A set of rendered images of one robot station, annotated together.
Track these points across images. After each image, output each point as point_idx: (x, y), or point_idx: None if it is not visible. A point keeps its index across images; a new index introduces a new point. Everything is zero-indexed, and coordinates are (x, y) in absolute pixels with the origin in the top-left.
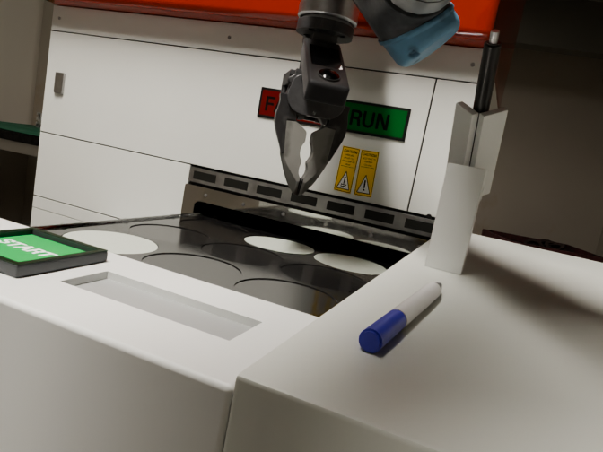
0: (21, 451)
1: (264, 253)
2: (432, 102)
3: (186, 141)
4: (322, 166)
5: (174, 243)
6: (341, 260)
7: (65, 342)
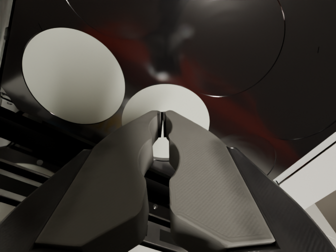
0: None
1: (193, 69)
2: None
3: None
4: (108, 136)
5: (316, 46)
6: (87, 91)
7: None
